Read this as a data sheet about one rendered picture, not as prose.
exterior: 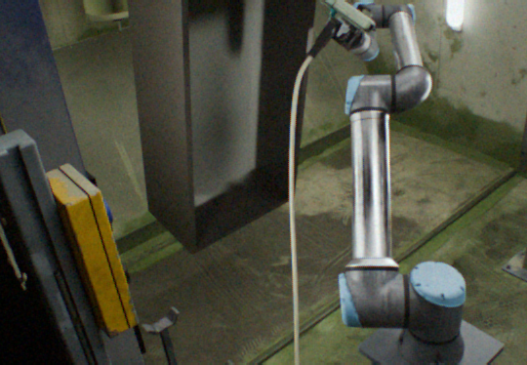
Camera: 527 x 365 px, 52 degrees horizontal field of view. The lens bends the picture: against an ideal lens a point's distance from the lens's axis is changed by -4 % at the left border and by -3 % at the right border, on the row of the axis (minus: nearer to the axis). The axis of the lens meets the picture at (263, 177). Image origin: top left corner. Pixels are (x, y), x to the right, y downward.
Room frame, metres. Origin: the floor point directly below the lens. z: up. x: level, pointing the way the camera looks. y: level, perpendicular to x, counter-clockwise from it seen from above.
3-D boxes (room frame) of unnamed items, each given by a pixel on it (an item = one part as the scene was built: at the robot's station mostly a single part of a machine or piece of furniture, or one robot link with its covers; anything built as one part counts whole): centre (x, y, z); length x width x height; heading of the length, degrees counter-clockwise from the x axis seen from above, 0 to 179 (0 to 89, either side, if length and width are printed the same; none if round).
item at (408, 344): (1.10, -0.44, 0.69); 0.19 x 0.19 x 0.10
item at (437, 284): (1.10, -0.43, 0.83); 0.17 x 0.15 x 0.18; 80
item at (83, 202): (0.68, 0.28, 1.42); 0.12 x 0.06 x 0.26; 37
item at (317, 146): (3.00, 0.11, 0.11); 2.70 x 0.02 x 0.13; 127
